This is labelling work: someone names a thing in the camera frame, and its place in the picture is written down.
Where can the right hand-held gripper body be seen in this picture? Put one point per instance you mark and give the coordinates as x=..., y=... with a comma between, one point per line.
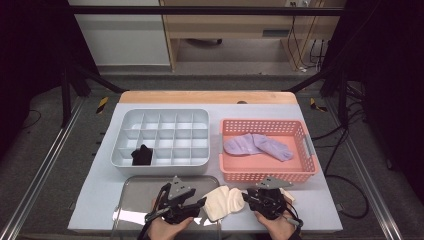
x=270, y=203

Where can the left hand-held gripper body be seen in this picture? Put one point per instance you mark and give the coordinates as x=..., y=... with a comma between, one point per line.
x=178, y=208

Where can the cream sock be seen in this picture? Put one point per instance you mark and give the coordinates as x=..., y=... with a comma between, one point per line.
x=216, y=203
x=236, y=200

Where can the pink plastic basket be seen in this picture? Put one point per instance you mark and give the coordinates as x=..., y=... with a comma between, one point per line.
x=266, y=166

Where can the transparent grey box lid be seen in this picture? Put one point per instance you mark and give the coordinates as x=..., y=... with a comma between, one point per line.
x=140, y=193

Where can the white compartment storage box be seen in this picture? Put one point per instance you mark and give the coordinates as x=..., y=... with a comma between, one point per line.
x=160, y=170

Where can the purple sock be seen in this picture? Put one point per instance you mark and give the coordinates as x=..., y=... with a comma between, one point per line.
x=240, y=146
x=276, y=150

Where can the black sock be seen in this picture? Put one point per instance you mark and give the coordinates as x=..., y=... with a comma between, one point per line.
x=146, y=153
x=138, y=158

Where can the person's left hand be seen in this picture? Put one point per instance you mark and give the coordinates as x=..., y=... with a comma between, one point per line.
x=165, y=231

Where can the person's right hand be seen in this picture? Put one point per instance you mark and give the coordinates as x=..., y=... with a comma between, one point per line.
x=278, y=230

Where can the dark round table grommet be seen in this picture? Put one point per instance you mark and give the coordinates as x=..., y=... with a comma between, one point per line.
x=242, y=102

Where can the black yellow striped tape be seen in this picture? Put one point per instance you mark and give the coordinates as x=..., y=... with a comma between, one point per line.
x=316, y=106
x=102, y=105

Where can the wooden desk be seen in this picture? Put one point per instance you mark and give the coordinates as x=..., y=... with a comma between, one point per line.
x=233, y=25

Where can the black curtain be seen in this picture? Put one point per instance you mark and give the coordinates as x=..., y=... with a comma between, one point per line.
x=393, y=83
x=26, y=50

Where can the white cabinet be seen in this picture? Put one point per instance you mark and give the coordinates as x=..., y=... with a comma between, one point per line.
x=126, y=40

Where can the white power strip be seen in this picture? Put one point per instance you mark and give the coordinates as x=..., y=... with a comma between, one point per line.
x=298, y=3

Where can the aluminium rail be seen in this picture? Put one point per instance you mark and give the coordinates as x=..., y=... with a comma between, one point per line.
x=40, y=180
x=366, y=186

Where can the black upright frame post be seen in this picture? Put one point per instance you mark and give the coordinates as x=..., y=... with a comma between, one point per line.
x=343, y=100

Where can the black diagonal frame strut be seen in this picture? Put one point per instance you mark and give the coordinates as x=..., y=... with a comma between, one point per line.
x=100, y=81
x=310, y=80

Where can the black horizontal frame bar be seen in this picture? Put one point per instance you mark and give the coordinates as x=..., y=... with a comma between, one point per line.
x=200, y=10

